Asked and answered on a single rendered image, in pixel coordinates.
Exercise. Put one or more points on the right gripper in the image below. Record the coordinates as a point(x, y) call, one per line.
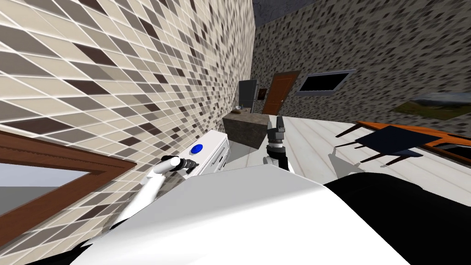
point(276, 137)

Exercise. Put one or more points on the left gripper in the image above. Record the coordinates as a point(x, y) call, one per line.
point(188, 165)

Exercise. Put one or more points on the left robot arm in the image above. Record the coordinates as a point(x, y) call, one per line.
point(152, 187)

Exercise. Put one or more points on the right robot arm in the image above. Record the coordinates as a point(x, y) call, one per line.
point(404, 221)

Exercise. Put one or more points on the blue round knob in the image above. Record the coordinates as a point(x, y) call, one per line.
point(197, 148)

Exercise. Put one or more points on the white drawer cabinet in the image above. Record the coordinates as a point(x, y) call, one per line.
point(211, 154)

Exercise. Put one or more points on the brown wooden door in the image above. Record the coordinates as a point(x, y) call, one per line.
point(279, 94)

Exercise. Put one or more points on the grey-brown counter block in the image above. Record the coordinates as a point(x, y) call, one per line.
point(244, 129)

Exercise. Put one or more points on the dark grey fridge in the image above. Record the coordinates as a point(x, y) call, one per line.
point(247, 94)

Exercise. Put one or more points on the grey-framed dark window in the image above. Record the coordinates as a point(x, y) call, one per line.
point(323, 82)

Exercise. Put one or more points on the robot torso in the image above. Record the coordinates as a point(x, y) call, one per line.
point(235, 221)

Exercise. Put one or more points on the dark blue chair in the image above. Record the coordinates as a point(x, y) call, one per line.
point(393, 141)

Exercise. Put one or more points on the brown-framed window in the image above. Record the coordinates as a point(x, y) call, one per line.
point(55, 184)

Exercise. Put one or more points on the orange wooden table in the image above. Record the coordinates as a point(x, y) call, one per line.
point(452, 138)

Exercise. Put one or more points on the small dark wall picture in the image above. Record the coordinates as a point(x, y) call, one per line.
point(262, 94)

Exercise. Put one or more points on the landscape wall picture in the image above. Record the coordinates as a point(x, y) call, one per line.
point(434, 106)

